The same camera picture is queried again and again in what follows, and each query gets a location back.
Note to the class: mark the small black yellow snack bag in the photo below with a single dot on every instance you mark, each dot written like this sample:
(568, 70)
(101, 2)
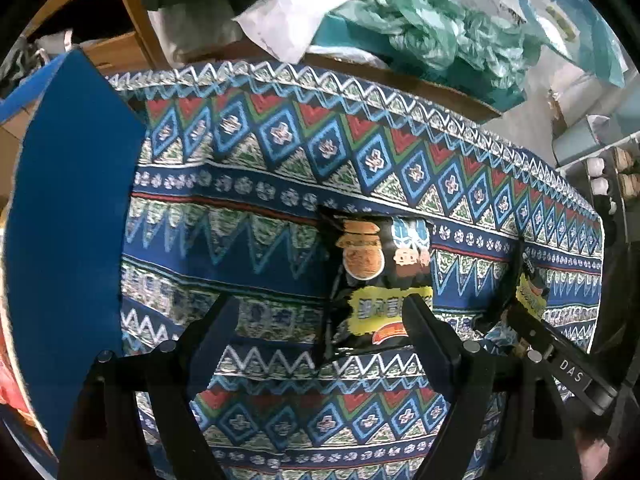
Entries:
(520, 299)

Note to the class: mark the person's right hand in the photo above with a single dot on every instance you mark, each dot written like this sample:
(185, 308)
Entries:
(593, 455)

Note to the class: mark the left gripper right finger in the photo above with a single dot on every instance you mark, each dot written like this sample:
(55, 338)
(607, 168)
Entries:
(446, 363)

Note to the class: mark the black chip snack bag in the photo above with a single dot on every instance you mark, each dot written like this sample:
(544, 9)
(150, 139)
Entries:
(375, 284)

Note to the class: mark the orange red snack bag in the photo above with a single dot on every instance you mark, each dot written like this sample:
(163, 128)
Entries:
(9, 392)

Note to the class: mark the teal box with paper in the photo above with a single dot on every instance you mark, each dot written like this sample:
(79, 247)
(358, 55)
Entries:
(439, 41)

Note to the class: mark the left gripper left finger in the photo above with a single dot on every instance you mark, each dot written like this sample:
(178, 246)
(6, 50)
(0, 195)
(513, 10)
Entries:
(215, 332)

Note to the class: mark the blue white shopping bag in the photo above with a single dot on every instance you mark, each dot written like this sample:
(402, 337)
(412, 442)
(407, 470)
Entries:
(573, 29)

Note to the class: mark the blue cardboard box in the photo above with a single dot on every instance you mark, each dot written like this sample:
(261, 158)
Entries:
(66, 228)

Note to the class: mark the patterned blue tablecloth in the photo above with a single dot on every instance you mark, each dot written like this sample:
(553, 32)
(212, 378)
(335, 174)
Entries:
(237, 161)

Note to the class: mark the shoe rack with shoes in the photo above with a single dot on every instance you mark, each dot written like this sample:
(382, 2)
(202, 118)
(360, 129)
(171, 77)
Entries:
(607, 179)

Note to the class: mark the wooden louvered wardrobe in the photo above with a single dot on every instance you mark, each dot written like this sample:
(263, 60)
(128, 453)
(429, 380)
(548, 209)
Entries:
(117, 35)

